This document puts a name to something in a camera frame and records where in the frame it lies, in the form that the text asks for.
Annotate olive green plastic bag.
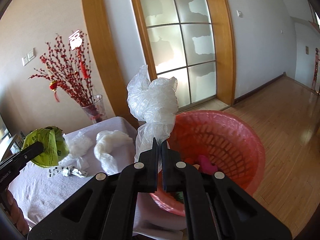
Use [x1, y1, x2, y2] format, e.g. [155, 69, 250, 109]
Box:
[22, 126, 69, 168]

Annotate white paw print bag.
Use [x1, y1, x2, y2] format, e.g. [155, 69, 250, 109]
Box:
[47, 165, 87, 178]

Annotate clear knotted plastic bag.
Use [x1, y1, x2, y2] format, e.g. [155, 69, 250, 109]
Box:
[127, 65, 178, 161]

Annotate milky white plastic bag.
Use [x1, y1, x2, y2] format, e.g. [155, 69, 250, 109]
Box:
[94, 130, 133, 175]

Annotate person's hand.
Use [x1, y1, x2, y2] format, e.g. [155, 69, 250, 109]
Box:
[6, 190, 29, 236]

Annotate lilac towel table cover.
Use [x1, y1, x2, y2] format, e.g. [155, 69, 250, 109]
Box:
[9, 116, 187, 239]

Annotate red lined laundry basket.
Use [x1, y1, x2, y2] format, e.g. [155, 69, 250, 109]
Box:
[149, 109, 266, 217]

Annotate bubble wrap sheet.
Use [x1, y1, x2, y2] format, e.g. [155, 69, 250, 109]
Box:
[59, 132, 93, 170]

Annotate red lantern ornament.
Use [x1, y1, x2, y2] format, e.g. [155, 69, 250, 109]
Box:
[49, 81, 60, 102]

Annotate glass vase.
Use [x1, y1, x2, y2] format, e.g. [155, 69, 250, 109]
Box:
[82, 94, 107, 124]

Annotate red berry branches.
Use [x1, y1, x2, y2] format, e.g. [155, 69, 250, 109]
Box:
[29, 29, 94, 107]

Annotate frosted glass sliding door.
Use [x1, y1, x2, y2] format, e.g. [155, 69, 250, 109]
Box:
[126, 0, 237, 112]

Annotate white wall switch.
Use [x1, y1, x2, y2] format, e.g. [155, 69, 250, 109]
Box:
[22, 48, 36, 66]

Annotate small wall switch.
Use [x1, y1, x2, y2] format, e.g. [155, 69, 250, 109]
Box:
[236, 10, 243, 18]

